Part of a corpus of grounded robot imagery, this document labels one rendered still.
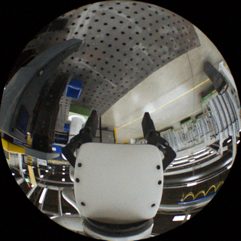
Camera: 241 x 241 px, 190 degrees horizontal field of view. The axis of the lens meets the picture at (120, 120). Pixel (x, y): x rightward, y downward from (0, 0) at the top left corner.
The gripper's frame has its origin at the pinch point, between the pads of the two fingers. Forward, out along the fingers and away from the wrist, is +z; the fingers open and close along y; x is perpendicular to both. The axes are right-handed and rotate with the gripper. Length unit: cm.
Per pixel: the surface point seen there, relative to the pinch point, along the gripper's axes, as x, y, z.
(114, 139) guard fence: -289, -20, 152
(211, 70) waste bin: 58, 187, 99
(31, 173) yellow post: -89, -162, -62
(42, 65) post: 12.5, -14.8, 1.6
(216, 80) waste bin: 45, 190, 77
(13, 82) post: 12.9, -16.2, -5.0
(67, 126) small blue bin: -70, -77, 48
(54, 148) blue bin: -88, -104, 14
